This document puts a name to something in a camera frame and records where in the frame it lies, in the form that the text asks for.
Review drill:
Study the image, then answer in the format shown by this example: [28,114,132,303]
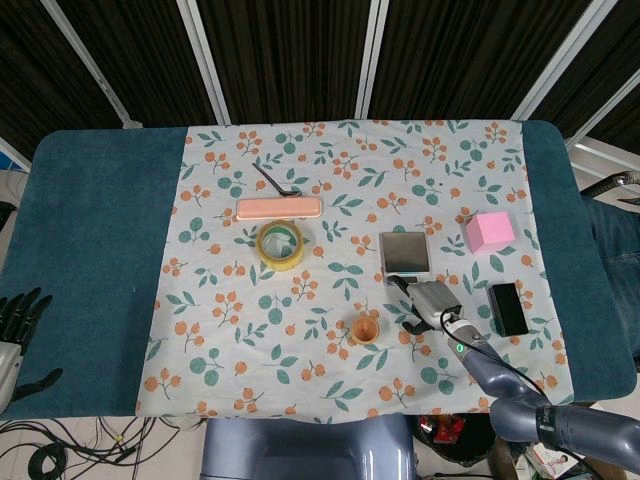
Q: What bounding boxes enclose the pink cube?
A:
[464,210,517,256]

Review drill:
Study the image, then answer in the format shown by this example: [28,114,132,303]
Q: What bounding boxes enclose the white partition frame post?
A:
[513,0,640,122]
[40,0,137,127]
[175,0,232,126]
[356,0,390,121]

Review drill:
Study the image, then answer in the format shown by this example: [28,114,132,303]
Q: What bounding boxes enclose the red snack package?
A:
[418,414,467,445]

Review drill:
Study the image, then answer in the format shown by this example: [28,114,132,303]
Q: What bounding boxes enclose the pink oblong case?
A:
[236,196,326,222]

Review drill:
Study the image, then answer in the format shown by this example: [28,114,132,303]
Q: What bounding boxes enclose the silver digital kitchen scale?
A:
[378,230,433,287]

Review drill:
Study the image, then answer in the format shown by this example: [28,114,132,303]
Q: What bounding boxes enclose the small orange cup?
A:
[349,311,381,347]

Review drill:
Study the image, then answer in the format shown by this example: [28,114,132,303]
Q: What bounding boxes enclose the blue-grey robot torso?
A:
[200,414,417,480]

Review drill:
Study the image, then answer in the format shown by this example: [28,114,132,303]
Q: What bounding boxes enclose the teal table cover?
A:
[0,119,639,419]

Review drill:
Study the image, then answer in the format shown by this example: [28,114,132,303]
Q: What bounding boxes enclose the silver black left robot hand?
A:
[0,288,65,414]

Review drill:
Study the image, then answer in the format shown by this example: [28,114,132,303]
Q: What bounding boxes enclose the black ribbed partition panel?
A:
[197,0,375,125]
[62,0,222,127]
[368,0,601,122]

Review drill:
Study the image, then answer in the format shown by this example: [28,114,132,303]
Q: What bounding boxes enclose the blue denim cloth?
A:
[579,193,640,359]

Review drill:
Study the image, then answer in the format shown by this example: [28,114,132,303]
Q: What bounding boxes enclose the black flexible hose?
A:
[578,170,640,199]

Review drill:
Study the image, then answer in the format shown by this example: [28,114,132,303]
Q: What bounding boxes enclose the loose black floor cables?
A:
[47,417,204,480]

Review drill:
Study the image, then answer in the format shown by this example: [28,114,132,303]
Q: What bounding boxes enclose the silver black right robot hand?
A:
[387,274,464,335]

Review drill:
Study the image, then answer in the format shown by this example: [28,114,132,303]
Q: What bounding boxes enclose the yellow tape roll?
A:
[255,219,307,273]

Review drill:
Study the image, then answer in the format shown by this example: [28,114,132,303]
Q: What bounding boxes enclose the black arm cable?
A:
[439,305,549,401]

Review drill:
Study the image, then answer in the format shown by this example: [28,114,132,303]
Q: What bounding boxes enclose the floral white tablecloth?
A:
[135,117,576,420]

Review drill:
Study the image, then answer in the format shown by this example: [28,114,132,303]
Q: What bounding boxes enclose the coiled black floor cable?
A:
[27,443,70,480]

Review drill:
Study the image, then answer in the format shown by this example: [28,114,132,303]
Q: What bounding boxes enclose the black rectangular box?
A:
[486,282,531,338]

